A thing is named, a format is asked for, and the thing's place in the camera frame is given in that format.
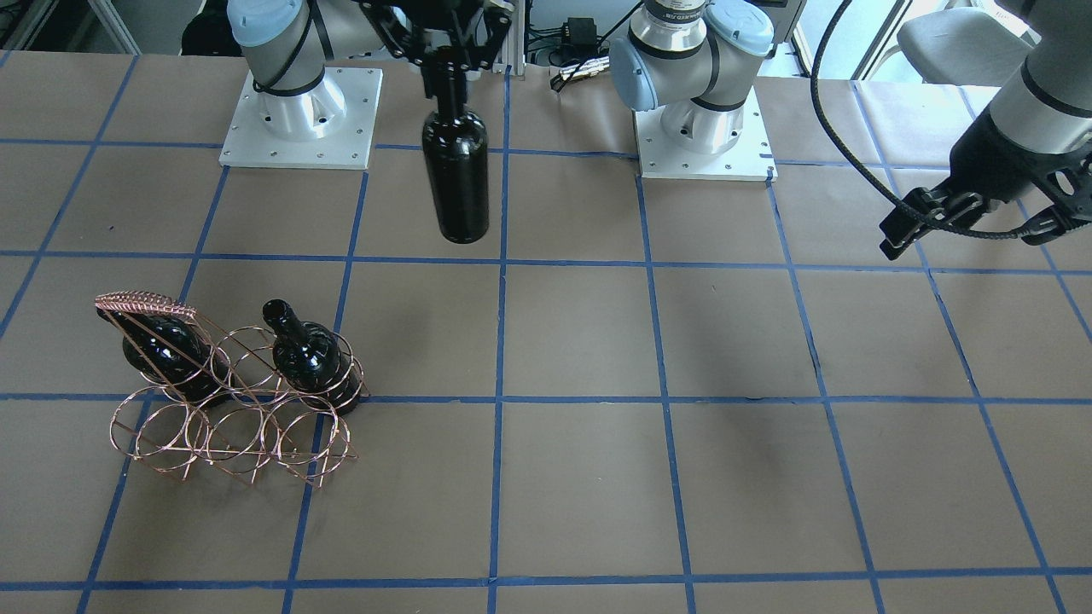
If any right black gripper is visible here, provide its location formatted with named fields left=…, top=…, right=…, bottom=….
left=363, top=1, right=517, bottom=69

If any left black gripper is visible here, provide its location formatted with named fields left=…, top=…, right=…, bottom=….
left=879, top=113, right=1091, bottom=261

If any dark wine bottle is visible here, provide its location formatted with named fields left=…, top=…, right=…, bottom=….
left=422, top=46, right=489, bottom=244

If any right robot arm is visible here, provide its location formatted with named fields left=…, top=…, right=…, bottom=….
left=227, top=1, right=515, bottom=142

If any dark bottle in basket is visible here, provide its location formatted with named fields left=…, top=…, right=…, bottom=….
left=96, top=308, right=229, bottom=408
left=262, top=298, right=363, bottom=416

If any grey office chair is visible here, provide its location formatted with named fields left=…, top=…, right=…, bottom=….
left=897, top=7, right=1032, bottom=87

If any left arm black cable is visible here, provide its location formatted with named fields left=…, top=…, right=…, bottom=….
left=809, top=0, right=1092, bottom=241

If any aluminium frame post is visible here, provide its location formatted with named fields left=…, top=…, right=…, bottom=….
left=497, top=0, right=530, bottom=80

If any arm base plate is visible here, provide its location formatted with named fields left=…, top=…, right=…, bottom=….
left=218, top=67, right=385, bottom=172
left=633, top=88, right=779, bottom=182

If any copper wire wine basket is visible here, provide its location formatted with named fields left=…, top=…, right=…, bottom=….
left=94, top=291, right=369, bottom=487

